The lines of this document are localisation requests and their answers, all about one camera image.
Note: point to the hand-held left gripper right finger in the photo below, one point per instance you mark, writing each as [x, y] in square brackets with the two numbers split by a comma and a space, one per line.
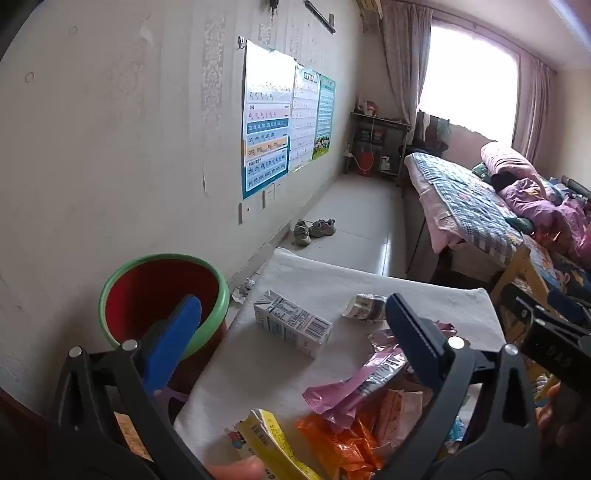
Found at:
[411, 337]

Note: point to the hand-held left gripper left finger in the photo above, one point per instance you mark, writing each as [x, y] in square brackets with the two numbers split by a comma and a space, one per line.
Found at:
[173, 337]

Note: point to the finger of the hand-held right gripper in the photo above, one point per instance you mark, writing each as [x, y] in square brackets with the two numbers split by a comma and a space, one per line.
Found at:
[521, 302]
[565, 303]

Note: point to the red bin with green rim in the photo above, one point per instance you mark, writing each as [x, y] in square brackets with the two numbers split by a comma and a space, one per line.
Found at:
[138, 295]

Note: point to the white blue milk carton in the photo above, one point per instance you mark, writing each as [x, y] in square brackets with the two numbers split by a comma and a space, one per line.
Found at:
[291, 321]

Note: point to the orange foil wrapper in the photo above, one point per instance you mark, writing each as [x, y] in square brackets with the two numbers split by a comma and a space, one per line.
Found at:
[341, 438]

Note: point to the yellow cardboard box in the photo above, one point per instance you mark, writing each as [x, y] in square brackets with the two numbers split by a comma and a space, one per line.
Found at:
[272, 438]

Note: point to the person's right hand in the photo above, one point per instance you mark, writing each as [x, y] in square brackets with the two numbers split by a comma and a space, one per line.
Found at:
[561, 424]

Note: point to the person's left hand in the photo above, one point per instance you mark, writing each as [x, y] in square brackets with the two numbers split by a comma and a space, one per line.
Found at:
[235, 470]

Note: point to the crumpled paper cup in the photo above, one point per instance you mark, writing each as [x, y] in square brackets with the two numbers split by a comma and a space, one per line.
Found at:
[367, 307]

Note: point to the bed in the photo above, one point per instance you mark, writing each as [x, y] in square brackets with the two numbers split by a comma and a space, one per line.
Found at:
[461, 249]

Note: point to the crumpled foil scrap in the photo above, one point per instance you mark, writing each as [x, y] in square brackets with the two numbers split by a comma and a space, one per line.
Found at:
[242, 290]

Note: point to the white towel cloth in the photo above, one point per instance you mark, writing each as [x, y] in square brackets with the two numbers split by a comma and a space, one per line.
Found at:
[258, 369]

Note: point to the purple duvet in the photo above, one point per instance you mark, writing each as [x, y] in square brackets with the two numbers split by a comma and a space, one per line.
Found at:
[535, 203]

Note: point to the blue checked quilt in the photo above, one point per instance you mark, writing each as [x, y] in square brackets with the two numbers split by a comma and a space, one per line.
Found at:
[466, 198]

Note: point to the pink pillow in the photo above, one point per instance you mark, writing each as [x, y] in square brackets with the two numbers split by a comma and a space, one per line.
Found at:
[508, 161]

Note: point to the red bucket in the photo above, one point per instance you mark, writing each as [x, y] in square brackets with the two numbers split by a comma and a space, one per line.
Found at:
[364, 164]

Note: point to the dark hanging clothes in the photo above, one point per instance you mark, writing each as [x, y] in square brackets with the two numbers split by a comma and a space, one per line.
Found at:
[431, 134]

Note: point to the pink patterned curtain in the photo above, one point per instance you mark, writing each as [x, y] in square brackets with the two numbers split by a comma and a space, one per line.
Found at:
[406, 60]
[535, 106]

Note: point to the metal shelf rack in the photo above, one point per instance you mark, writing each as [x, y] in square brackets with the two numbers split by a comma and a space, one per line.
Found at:
[383, 138]

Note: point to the bright window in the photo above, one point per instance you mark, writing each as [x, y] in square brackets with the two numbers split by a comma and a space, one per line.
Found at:
[471, 78]

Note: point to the blue wall poster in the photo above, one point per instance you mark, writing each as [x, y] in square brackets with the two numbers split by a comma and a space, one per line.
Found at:
[267, 124]

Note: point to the teal wall poster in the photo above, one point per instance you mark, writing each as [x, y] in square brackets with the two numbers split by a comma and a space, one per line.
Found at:
[324, 115]

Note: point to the white wall poster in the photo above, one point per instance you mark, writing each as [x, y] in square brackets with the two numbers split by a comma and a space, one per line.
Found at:
[304, 120]

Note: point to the black wall hook rail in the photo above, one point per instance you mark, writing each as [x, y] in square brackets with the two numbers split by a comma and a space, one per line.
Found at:
[319, 16]

